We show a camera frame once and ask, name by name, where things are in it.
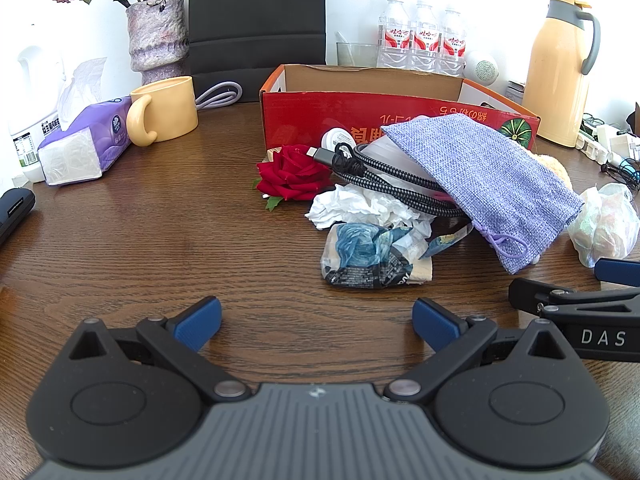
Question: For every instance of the yellow thermos jug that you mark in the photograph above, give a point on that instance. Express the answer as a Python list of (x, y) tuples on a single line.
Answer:
[(555, 85)]

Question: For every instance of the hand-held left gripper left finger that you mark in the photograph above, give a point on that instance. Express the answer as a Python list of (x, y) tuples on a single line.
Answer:
[(199, 321)]

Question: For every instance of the yellow white plush toy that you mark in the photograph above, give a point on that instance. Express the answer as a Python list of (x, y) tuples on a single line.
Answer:
[(555, 170)]

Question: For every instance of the clear plastic bag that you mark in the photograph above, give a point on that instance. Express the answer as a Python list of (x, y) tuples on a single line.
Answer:
[(605, 220)]

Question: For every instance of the purple fabric pouch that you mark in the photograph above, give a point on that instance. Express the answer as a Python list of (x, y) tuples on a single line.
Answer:
[(475, 175)]

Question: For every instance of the white power strip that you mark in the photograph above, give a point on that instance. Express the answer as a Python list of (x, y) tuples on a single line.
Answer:
[(617, 140), (590, 145)]

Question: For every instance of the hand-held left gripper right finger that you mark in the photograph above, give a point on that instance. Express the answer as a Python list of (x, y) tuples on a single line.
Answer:
[(436, 322)]

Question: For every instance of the black case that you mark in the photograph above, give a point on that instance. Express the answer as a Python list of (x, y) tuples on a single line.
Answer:
[(12, 210)]

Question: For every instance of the red artificial rose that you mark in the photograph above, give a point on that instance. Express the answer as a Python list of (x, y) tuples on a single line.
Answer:
[(295, 172)]

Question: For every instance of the yellow mug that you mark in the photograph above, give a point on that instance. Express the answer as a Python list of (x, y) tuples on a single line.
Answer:
[(170, 110)]

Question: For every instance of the blue packet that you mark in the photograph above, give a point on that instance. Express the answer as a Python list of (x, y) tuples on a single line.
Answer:
[(360, 255)]

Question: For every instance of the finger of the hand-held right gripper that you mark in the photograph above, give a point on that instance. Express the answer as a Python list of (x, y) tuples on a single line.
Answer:
[(620, 271), (575, 300)]

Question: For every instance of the black earphones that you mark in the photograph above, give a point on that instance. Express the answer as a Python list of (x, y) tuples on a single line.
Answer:
[(622, 174)]

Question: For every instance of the clear water bottle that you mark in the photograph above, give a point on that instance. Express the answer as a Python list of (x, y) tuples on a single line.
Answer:
[(426, 42), (453, 45), (394, 40)]

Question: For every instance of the white detergent bottle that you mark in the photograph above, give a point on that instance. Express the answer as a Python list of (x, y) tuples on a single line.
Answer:
[(30, 110)]

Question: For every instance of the red cardboard box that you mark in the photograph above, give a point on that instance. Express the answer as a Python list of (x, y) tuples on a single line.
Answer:
[(310, 115)]

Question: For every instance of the purple textured vase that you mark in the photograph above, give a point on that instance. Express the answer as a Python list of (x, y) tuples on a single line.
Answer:
[(157, 40)]

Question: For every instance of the small white box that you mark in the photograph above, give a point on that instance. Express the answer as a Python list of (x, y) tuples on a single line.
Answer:
[(515, 92)]

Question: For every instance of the white robot speaker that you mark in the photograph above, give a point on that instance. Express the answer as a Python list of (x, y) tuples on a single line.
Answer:
[(484, 69)]

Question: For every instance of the purple tissue pack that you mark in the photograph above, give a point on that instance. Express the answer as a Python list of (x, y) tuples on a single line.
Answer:
[(85, 145)]

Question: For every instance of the white tissue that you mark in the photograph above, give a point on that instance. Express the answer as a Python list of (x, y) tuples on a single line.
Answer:
[(350, 205)]

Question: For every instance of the black paper bag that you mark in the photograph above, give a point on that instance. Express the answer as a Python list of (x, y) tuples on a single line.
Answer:
[(250, 20)]

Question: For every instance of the black eyeglasses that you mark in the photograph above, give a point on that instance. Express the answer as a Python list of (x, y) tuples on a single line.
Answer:
[(594, 121)]

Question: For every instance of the clear glass cup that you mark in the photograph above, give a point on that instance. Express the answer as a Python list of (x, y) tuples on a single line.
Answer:
[(355, 55)]

